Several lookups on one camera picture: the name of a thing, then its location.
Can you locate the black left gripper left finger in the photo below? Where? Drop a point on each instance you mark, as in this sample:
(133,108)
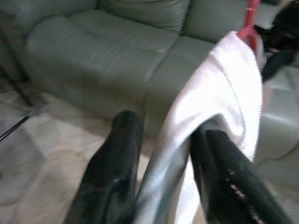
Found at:
(109,177)

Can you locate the black metal drying rack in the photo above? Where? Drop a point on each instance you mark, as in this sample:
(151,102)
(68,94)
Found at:
(21,91)

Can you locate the red plastic hanger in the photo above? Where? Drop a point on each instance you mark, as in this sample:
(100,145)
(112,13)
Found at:
(251,14)

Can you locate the navy and white garment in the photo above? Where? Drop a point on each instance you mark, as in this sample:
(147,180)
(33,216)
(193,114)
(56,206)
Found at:
(285,28)

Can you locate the grey-green leather sofa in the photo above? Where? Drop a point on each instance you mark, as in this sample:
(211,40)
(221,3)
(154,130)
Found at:
(93,58)

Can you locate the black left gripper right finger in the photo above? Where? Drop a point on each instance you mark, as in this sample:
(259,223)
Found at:
(231,182)

